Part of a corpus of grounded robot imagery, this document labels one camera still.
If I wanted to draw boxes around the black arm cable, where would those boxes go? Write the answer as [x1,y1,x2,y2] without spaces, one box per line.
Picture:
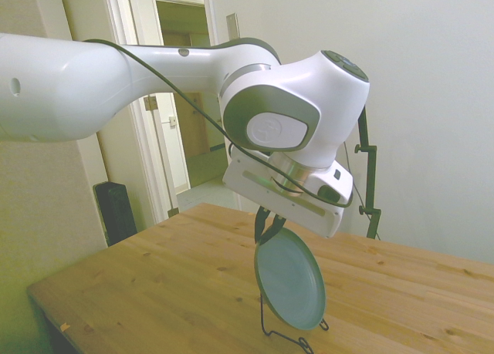
[83,39,355,209]

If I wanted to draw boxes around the grey camera cable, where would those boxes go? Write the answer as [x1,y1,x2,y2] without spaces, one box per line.
[342,141,367,212]

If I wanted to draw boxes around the black floor speaker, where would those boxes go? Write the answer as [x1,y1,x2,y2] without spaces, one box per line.
[93,180,138,247]

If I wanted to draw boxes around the white door frame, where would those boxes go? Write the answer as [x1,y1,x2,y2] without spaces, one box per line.
[103,0,242,226]

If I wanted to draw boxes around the teal round plate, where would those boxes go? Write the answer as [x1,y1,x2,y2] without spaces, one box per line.
[253,226,327,331]

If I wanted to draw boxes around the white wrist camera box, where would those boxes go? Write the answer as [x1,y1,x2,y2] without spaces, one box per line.
[308,160,354,208]

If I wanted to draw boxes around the brown wooden inner door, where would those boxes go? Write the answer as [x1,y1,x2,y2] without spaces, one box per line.
[161,29,227,154]

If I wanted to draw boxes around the grey wall switch plate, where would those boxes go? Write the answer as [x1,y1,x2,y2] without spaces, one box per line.
[225,12,241,39]

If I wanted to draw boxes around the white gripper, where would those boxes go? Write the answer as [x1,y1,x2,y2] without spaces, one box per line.
[222,145,345,244]

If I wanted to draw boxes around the white open door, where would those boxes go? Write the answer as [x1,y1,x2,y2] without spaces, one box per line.
[59,0,155,231]

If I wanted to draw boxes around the black wire plate stand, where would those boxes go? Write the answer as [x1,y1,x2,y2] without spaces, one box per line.
[260,292,330,354]

